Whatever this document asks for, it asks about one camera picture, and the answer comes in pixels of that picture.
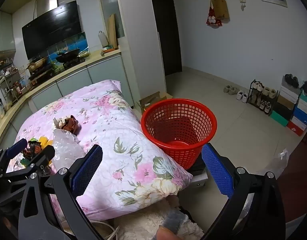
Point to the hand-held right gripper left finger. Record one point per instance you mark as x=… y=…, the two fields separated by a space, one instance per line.
x=87 y=172

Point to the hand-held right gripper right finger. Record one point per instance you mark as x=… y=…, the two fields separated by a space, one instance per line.
x=218 y=172

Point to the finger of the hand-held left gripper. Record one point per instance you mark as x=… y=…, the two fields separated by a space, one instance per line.
x=47 y=153
x=17 y=147

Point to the yellow foam net sleeve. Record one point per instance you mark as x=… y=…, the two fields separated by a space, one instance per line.
x=46 y=142

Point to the brown and beige wrapper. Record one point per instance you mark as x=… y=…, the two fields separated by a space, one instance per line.
x=69 y=124

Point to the red plastic mesh basket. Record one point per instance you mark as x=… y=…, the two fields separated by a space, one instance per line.
x=176 y=146

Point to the person's right hand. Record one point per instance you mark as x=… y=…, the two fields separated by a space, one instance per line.
x=166 y=233

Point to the clear plastic bag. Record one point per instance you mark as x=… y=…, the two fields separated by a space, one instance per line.
x=66 y=147

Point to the pink floral blanket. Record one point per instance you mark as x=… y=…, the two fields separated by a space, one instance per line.
x=118 y=120

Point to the transparent plastic sheet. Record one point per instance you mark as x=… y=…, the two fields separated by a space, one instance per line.
x=281 y=160

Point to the grey fuzzy cloth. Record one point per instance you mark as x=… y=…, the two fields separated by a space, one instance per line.
x=172 y=220

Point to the metal spice rack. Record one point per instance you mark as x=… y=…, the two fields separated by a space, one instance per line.
x=8 y=80

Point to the white fleece cloth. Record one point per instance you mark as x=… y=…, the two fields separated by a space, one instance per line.
x=143 y=220

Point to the black gas stove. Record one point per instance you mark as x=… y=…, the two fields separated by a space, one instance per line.
x=43 y=74

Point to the white shoe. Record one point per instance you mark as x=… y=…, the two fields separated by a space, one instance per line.
x=245 y=97
x=239 y=95

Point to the beige shoe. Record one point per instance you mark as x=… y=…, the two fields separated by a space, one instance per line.
x=233 y=90
x=227 y=90

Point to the golden cooking pan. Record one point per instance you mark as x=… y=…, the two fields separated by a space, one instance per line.
x=37 y=63

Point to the black shoe rack with shoes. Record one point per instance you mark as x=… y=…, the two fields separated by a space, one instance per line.
x=262 y=97

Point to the open cardboard box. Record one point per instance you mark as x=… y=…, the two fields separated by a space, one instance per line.
x=151 y=101

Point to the stack of shoe boxes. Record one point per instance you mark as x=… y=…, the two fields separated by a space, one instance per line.
x=293 y=110

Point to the grey kitchen base cabinets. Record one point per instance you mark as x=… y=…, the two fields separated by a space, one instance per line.
x=103 y=72

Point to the black wok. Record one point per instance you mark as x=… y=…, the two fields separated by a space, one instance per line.
x=68 y=55

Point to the beige kitchen countertop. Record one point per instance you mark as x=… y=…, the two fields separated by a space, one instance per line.
x=98 y=56

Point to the blue printed backsplash panel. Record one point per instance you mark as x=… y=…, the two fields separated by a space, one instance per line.
x=78 y=41

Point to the black shoe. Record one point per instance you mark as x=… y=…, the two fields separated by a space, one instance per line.
x=288 y=78
x=295 y=82
x=304 y=87

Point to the black range hood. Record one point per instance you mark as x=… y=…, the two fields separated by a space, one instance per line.
x=51 y=30

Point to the orange tray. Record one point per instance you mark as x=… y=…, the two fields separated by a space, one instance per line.
x=112 y=50

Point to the white plastic bottle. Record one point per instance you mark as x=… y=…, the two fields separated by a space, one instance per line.
x=103 y=40

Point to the wooden cutting board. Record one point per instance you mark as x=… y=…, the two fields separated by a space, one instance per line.
x=112 y=30

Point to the red hanging cloth bag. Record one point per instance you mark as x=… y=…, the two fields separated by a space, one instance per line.
x=213 y=18

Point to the dark brown door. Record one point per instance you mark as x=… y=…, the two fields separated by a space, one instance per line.
x=166 y=25

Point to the brown hanging paper bag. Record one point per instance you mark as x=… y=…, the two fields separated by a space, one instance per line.
x=221 y=8

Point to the frosted glass panel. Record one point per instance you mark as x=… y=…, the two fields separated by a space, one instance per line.
x=111 y=0

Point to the grey wall cabinet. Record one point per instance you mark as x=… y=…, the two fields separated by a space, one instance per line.
x=3 y=35

